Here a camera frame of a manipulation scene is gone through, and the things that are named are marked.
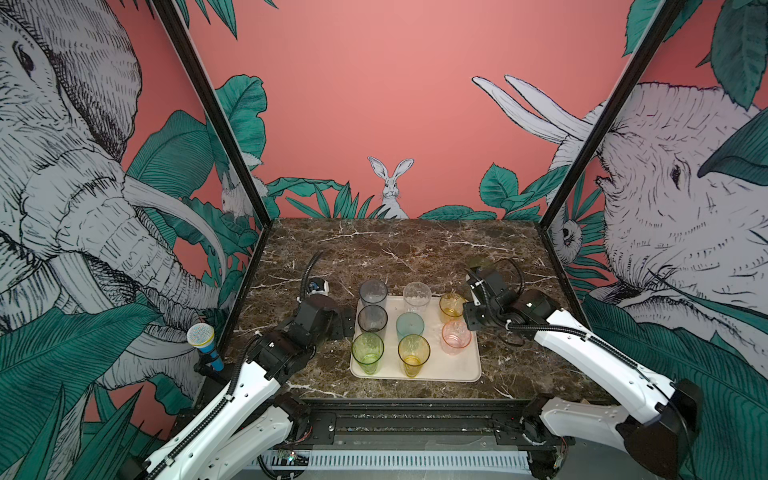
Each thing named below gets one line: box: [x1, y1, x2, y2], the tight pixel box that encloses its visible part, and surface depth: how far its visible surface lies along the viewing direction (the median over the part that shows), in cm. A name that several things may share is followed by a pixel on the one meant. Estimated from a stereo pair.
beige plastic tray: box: [350, 295, 481, 383], surface depth 85 cm
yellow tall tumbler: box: [397, 334, 431, 379], surface depth 77 cm
